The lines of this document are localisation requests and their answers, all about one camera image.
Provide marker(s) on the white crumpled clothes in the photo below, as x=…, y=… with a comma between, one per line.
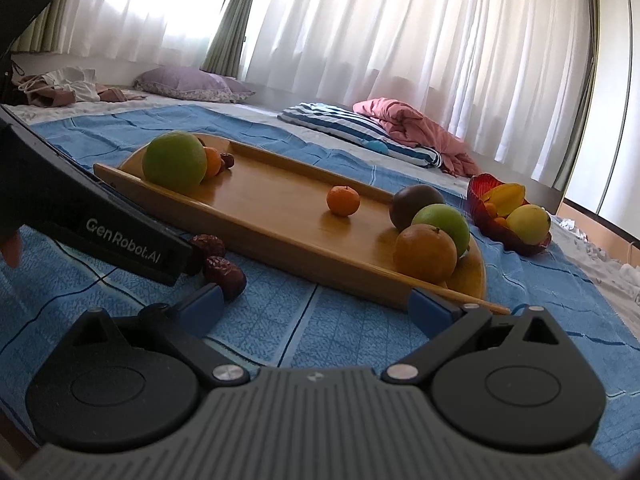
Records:
x=605, y=260

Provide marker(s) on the wooden serving tray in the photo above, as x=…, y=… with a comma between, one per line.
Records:
x=280, y=200

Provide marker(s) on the wide white sheer curtain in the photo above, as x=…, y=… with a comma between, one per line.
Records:
x=425, y=45

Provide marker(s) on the large green apple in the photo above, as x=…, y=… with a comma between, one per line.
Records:
x=175, y=162

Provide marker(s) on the small teal object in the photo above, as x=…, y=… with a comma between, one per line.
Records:
x=376, y=146

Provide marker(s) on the green curtain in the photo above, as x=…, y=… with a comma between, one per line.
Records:
x=42, y=25
x=232, y=25

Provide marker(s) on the pile of brown white clothes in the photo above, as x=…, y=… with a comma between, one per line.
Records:
x=60, y=87

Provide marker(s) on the narrow white sheer curtain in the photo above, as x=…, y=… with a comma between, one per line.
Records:
x=145, y=5

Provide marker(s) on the red glass bowl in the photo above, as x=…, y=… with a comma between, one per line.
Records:
x=482, y=210

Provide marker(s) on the blue white striped pillow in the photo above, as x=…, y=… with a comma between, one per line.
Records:
x=340, y=122

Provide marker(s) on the purple pillow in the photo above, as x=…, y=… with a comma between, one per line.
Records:
x=190, y=82

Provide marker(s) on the yellow starfruit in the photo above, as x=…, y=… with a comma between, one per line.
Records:
x=505, y=197

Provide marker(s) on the dark purple round fruit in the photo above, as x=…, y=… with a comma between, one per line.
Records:
x=412, y=205

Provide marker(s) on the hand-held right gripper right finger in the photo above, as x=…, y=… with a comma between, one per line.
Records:
x=430, y=307

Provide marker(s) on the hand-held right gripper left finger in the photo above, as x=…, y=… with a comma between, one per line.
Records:
x=205, y=303

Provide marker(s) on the yellow mango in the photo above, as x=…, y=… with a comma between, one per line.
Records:
x=529, y=223

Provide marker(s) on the blue checked blanket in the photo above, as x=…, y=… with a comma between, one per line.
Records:
x=310, y=340

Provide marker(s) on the pink crumpled blanket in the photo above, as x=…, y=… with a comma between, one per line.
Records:
x=410, y=125

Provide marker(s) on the small orange tangerine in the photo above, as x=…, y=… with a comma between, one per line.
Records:
x=343, y=201
x=215, y=162

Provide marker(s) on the white wardrobe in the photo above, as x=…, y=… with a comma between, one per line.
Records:
x=615, y=85

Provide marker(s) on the person's left hand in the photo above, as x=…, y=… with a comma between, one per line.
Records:
x=10, y=250

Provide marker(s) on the brownish orange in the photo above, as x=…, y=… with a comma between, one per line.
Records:
x=425, y=255

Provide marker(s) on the small green citrus fruit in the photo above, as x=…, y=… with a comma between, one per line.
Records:
x=447, y=222

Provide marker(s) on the small orange kumquat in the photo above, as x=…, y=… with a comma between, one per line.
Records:
x=500, y=222
x=488, y=206

